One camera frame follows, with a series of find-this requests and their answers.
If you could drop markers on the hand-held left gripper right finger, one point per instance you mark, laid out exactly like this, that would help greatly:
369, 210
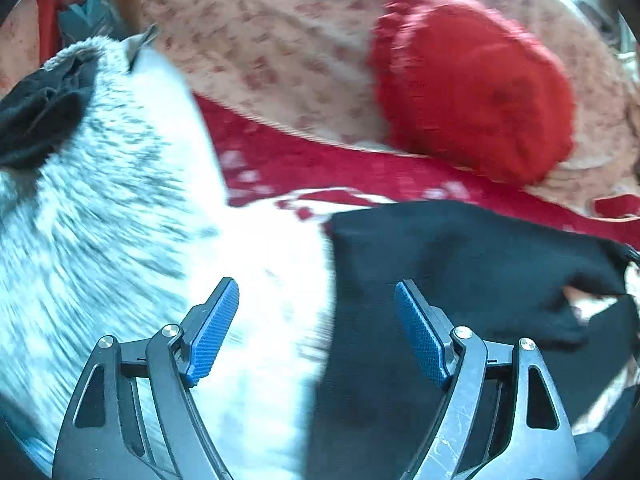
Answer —
420, 332

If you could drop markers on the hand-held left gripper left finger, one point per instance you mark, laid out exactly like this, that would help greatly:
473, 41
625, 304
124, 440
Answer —
212, 330

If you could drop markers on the black pants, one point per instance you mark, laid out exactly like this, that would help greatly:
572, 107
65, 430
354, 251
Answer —
450, 260

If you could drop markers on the grey fuzzy garment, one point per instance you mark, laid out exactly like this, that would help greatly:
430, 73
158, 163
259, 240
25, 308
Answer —
110, 185

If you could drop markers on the red and white floral blanket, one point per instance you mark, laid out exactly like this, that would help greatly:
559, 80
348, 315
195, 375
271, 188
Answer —
310, 165

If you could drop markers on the red ruffled pillow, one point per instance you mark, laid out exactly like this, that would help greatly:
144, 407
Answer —
465, 85

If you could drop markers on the black cloth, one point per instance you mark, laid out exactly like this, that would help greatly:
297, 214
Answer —
40, 110

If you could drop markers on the beige floral quilt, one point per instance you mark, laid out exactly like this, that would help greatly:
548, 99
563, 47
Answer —
280, 35

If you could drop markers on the blue-grey bag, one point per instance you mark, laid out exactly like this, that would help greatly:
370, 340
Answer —
87, 17

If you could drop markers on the red hanging cloth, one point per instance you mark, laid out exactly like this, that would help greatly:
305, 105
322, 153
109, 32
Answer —
50, 5

